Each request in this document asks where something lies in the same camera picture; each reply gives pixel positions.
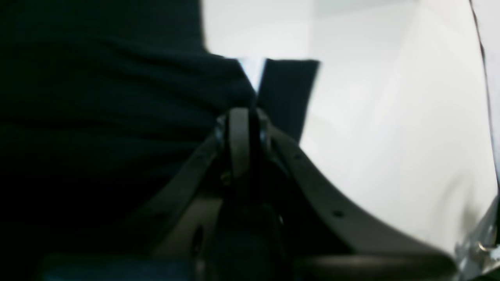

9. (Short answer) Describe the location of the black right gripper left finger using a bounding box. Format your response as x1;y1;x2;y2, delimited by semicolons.
130;107;250;281

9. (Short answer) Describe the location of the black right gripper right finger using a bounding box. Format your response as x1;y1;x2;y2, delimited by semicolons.
250;110;457;281

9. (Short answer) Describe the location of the black T-shirt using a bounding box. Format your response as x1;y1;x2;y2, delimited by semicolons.
0;0;319;281

